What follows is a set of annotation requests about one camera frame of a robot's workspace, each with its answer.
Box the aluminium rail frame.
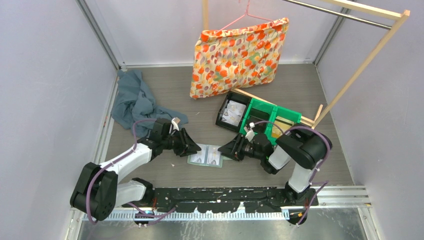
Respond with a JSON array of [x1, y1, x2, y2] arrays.
[[69, 185, 374, 223]]

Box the gold VIP card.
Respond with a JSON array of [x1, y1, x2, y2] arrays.
[[271, 116, 295, 139]]

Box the green bin with black card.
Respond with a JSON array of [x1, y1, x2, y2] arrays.
[[239, 98, 276, 146]]

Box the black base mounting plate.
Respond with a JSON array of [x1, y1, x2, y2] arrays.
[[133, 187, 319, 214]]

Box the pink wire hanger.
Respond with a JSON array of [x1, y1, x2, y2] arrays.
[[219, 0, 273, 31]]

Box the blue grey cloth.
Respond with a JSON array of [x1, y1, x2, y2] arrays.
[[111, 70, 189, 138]]

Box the green bin with gold card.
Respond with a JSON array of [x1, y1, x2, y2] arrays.
[[270, 106, 302, 139]]

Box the floral orange pillow bag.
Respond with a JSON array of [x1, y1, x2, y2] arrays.
[[189, 17, 289, 99]]

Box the black plastic bin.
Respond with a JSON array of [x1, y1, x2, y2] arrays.
[[215, 91, 252, 133]]

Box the white patterned cards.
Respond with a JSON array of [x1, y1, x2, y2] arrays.
[[221, 100, 246, 126]]

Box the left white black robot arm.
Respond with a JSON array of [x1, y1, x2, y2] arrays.
[[70, 118, 201, 224]]

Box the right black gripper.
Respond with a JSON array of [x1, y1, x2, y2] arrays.
[[218, 132, 264, 161]]

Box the wooden clothes rack frame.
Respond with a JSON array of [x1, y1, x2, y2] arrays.
[[202, 0, 400, 132]]

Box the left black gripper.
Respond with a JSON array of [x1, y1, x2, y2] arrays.
[[161, 128, 201, 157]]

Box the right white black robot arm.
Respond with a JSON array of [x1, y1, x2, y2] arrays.
[[218, 125, 333, 205]]

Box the metal hanging rod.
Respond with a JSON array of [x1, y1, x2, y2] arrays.
[[283, 0, 392, 30]]

